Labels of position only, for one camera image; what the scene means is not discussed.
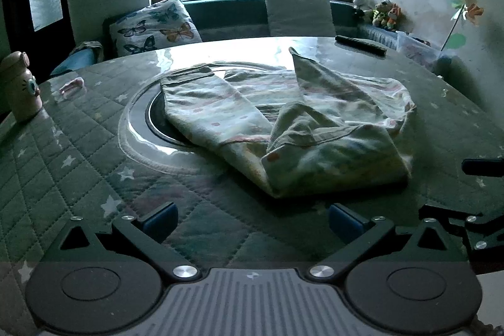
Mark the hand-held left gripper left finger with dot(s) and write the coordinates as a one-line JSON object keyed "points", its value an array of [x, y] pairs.
{"points": [[159, 222]]}

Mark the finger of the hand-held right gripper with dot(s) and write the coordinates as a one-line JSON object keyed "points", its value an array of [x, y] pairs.
{"points": [[472, 231], [484, 166]]}

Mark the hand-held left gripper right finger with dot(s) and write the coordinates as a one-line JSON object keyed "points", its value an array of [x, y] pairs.
{"points": [[343, 224]]}

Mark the pale printed pants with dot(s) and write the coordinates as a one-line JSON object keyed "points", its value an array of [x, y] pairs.
{"points": [[299, 127]]}

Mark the clear plastic storage box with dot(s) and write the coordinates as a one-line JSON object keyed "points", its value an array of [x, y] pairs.
{"points": [[421, 50]]}

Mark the paper pinwheel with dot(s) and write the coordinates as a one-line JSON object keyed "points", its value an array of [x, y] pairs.
{"points": [[468, 9]]}

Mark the black remote control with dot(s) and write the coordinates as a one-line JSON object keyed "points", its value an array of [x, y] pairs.
{"points": [[360, 44]]}

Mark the orange plush toy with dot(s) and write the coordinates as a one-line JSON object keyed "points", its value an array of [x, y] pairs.
{"points": [[393, 18]]}

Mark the blue cushion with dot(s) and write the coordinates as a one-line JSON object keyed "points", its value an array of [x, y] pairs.
{"points": [[76, 60]]}

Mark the butterfly print pillow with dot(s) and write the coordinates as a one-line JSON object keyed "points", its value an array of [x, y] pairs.
{"points": [[153, 27]]}

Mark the plain white pillow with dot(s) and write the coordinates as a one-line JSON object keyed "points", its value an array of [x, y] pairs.
{"points": [[299, 15]]}

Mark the teal sofa bench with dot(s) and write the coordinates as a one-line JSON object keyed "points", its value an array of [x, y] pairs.
{"points": [[228, 15]]}

